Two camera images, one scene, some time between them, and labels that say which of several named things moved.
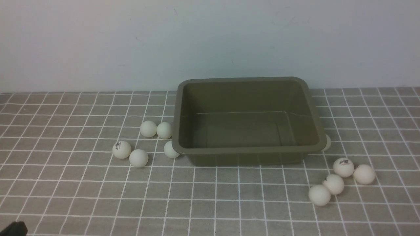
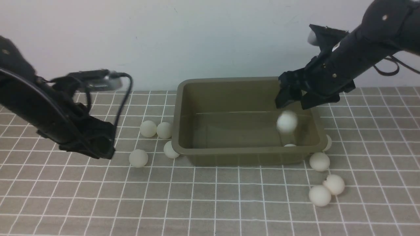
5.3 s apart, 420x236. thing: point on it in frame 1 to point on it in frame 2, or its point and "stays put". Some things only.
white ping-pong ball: (138, 158) stays put
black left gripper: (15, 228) to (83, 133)
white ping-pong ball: (328, 143) stays put
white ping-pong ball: (334, 184) stays put
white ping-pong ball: (364, 174) to (286, 121)
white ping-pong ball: (164, 130) stays put
